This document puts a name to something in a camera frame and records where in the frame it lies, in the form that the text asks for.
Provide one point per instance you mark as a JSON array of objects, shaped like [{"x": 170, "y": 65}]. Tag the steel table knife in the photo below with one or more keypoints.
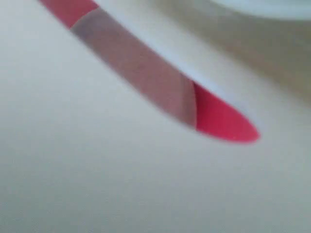
[{"x": 149, "y": 74}]

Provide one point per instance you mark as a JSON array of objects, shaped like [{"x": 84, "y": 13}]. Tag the cream plastic bin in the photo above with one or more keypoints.
[{"x": 82, "y": 152}]

